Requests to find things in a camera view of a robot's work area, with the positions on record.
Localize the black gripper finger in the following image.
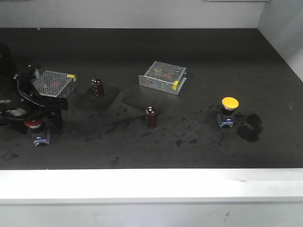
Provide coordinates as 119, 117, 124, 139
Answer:
47, 109, 63, 129

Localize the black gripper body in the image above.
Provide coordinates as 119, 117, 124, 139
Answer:
0, 65, 68, 134

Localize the red mushroom push button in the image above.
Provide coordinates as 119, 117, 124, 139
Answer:
24, 119, 51, 147

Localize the yellow mushroom push button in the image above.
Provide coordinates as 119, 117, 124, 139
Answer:
217, 97, 239, 128

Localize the left mesh power supply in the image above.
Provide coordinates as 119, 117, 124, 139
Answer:
33, 70, 78, 98

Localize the mesh power supply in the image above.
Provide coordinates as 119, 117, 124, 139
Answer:
138, 61, 187, 95
33, 70, 78, 98

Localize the left dark red capacitor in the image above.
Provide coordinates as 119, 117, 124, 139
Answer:
91, 79, 105, 98

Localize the dark red capacitor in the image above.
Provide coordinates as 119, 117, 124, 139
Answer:
91, 79, 105, 98
145, 106, 158, 129

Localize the right dark red capacitor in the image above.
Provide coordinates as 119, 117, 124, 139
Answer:
145, 106, 158, 129

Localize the right mesh power supply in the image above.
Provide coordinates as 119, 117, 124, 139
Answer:
138, 61, 187, 95

